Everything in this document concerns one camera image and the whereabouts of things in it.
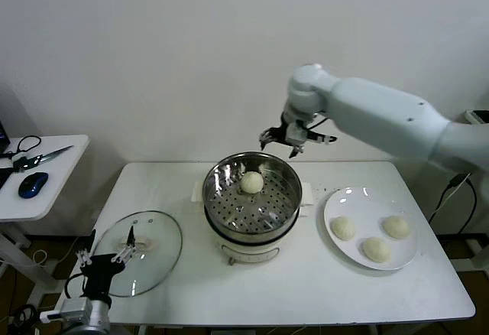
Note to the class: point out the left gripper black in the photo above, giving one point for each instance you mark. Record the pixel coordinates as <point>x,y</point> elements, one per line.
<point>99,270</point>

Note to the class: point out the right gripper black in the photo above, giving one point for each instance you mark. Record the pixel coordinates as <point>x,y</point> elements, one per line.
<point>285,132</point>

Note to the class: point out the white steamed baozi bun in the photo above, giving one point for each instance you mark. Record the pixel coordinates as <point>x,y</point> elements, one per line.
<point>396,226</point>
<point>376,249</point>
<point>342,228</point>
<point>251,182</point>

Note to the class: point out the round glass pot lid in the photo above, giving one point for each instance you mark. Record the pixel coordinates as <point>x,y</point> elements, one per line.
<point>164,235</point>

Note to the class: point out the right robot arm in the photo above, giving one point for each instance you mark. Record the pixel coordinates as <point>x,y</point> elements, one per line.
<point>382,113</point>

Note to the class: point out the perforated steel steamer basket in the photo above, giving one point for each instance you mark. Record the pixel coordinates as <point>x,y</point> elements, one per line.
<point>225,186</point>

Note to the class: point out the white side table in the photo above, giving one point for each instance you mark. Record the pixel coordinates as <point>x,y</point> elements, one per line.
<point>61,174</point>

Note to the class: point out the blue computer mouse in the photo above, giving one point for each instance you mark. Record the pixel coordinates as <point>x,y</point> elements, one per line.
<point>32,185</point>

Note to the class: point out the white round plate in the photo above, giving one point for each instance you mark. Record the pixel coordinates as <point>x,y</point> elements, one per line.
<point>366,212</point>

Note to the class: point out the black laptop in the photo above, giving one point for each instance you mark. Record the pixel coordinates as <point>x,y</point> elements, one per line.
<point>2,136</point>

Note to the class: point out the white side stand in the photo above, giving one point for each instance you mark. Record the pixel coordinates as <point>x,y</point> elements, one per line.
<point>467,116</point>

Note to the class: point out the black flat device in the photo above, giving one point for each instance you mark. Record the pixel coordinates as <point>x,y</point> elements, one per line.
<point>482,116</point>

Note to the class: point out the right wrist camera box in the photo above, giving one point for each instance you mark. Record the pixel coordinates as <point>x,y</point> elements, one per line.
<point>297,133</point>

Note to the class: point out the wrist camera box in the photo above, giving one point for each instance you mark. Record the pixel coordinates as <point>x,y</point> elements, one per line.
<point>76,310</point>
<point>297,133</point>

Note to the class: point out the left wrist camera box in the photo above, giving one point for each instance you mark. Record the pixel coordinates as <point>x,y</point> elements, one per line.
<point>76,310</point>

